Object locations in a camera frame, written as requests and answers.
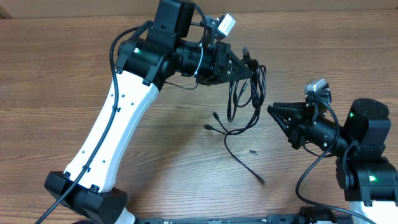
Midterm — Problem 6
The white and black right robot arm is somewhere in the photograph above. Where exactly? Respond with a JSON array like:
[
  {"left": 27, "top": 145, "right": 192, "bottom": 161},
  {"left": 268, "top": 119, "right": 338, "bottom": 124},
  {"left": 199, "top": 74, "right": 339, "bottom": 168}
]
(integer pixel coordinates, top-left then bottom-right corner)
[{"left": 267, "top": 97, "right": 397, "bottom": 223}]

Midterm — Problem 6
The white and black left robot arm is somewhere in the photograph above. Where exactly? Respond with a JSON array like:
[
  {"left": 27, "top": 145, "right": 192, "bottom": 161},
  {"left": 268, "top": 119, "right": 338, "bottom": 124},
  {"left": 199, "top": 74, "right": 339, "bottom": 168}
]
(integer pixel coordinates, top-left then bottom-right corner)
[{"left": 45, "top": 1, "right": 252, "bottom": 223}]

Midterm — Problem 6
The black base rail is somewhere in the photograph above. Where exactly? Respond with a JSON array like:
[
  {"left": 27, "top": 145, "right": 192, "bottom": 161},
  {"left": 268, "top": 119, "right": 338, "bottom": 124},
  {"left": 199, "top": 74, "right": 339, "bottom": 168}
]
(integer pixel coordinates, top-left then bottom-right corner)
[{"left": 77, "top": 205, "right": 354, "bottom": 224}]

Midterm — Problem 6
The black USB cable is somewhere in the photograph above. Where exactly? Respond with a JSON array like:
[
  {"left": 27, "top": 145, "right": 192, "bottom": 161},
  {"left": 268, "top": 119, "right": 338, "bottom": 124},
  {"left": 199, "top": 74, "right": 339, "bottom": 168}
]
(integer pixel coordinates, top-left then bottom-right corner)
[{"left": 203, "top": 47, "right": 267, "bottom": 185}]

